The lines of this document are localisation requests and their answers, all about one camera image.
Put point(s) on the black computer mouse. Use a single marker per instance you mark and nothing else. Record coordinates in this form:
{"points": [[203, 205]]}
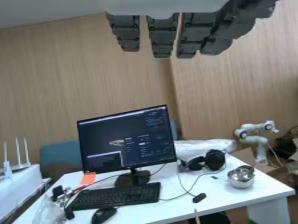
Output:
{"points": [[103, 216]]}

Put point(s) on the metal bowl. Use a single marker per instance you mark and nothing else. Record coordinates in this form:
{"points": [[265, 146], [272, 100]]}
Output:
{"points": [[241, 178]]}

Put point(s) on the black keyboard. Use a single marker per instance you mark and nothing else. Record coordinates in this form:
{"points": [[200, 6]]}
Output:
{"points": [[115, 196]]}

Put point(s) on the clear plastic bag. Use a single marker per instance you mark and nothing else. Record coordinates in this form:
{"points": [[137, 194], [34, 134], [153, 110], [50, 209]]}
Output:
{"points": [[47, 211]]}

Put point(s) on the white desk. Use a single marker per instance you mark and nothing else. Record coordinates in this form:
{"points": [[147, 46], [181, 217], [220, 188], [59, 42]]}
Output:
{"points": [[177, 206]]}

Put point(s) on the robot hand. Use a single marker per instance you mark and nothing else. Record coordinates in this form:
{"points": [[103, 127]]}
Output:
{"points": [[164, 30]]}

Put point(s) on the thin stick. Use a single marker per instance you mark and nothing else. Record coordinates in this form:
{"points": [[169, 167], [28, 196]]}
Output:
{"points": [[196, 216]]}

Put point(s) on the orange sticky note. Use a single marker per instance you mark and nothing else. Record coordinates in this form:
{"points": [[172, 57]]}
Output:
{"points": [[88, 178]]}

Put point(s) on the small white jointed device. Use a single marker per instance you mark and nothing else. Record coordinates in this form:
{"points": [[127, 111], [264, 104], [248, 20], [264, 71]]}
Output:
{"points": [[260, 141]]}

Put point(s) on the black computer monitor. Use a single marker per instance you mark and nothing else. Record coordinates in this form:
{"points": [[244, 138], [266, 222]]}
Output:
{"points": [[124, 133]]}

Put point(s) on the white antenna router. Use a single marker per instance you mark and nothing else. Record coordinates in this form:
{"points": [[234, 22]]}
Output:
{"points": [[15, 167]]}

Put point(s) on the black headphones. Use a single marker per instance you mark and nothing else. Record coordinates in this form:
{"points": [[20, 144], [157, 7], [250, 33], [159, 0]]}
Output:
{"points": [[216, 160]]}

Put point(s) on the white foam block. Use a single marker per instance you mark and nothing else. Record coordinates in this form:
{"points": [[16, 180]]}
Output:
{"points": [[18, 186]]}

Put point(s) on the teal chair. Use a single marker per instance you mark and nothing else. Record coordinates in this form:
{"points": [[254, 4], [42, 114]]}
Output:
{"points": [[58, 156]]}

